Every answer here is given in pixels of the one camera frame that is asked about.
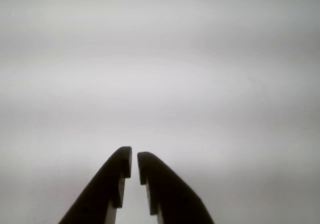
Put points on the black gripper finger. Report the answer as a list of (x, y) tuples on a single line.
[(172, 196), (100, 196)]

